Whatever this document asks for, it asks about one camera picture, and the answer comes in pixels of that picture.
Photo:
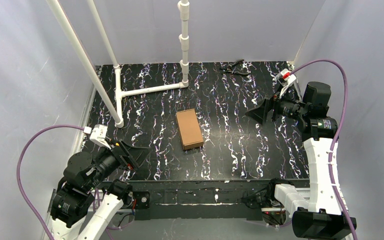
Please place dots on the aluminium rail frame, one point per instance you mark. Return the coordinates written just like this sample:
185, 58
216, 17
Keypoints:
182, 194

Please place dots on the black pliers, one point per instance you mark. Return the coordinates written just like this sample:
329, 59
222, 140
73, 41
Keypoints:
230, 68

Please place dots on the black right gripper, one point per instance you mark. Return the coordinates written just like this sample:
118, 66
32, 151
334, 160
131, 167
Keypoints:
274, 108

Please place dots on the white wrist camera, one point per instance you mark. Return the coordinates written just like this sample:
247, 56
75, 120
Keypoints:
286, 80
98, 134

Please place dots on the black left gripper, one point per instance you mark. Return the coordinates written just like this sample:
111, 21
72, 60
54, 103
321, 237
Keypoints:
122, 155

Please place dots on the brown cardboard paper box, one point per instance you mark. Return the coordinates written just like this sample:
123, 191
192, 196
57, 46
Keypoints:
189, 129

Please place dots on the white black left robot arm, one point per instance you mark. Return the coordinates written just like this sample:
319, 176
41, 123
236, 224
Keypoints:
81, 177

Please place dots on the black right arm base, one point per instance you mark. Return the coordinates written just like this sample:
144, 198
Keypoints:
264, 198

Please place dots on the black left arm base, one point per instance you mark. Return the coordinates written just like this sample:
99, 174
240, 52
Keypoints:
136, 200

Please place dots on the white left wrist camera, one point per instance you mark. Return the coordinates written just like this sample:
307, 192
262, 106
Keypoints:
98, 134

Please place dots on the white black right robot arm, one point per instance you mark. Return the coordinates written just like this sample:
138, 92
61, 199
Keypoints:
323, 215

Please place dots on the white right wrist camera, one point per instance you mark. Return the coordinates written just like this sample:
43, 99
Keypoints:
286, 80

